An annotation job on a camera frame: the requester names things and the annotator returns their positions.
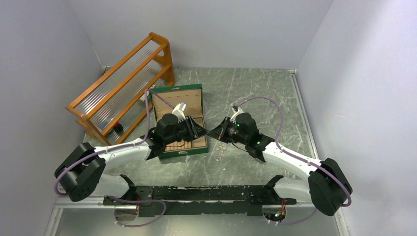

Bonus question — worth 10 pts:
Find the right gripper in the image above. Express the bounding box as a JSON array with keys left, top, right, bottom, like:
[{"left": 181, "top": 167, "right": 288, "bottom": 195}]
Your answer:
[{"left": 208, "top": 117, "right": 248, "bottom": 145}]

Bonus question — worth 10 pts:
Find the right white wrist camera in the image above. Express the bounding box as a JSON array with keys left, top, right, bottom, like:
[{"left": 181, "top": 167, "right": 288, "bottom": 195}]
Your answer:
[{"left": 230, "top": 105, "right": 244, "bottom": 123}]

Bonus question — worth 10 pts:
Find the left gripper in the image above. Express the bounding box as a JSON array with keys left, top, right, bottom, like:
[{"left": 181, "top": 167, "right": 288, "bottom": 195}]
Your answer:
[{"left": 164, "top": 115, "right": 209, "bottom": 145}]

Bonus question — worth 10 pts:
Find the orange wooden rack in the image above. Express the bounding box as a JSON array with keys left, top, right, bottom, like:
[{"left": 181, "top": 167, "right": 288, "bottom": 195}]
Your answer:
[{"left": 66, "top": 32, "right": 175, "bottom": 146}]

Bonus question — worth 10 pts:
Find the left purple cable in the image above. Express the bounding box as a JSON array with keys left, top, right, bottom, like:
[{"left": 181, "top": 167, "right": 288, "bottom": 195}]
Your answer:
[{"left": 53, "top": 89, "right": 177, "bottom": 197}]

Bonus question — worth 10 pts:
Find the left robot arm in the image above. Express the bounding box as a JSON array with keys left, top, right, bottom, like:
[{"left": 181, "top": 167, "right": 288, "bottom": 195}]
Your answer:
[{"left": 54, "top": 114, "right": 208, "bottom": 205}]

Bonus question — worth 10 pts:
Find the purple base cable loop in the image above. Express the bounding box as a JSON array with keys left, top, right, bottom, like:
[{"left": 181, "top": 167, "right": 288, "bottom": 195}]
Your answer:
[{"left": 113, "top": 197, "right": 169, "bottom": 228}]

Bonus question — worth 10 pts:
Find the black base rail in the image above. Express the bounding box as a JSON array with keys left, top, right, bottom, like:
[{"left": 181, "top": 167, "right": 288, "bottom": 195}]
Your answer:
[{"left": 103, "top": 185, "right": 297, "bottom": 218}]

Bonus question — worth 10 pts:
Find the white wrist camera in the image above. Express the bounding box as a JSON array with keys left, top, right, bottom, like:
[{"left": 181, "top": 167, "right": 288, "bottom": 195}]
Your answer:
[
  {"left": 230, "top": 105, "right": 244, "bottom": 123},
  {"left": 171, "top": 102, "right": 186, "bottom": 122}
]

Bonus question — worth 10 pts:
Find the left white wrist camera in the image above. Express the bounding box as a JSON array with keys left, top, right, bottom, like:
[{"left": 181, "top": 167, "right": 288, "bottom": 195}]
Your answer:
[{"left": 171, "top": 102, "right": 186, "bottom": 122}]

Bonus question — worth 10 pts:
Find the green jewelry box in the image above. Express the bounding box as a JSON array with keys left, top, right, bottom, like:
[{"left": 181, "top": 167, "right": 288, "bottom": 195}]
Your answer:
[{"left": 151, "top": 84, "right": 209, "bottom": 160}]

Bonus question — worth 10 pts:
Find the gold earring cluster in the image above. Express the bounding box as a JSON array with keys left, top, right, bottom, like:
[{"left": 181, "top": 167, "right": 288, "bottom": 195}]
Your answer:
[{"left": 216, "top": 144, "right": 227, "bottom": 152}]

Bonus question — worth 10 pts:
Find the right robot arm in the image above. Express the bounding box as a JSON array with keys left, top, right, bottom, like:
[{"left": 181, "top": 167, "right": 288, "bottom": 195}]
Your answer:
[{"left": 208, "top": 113, "right": 353, "bottom": 216}]

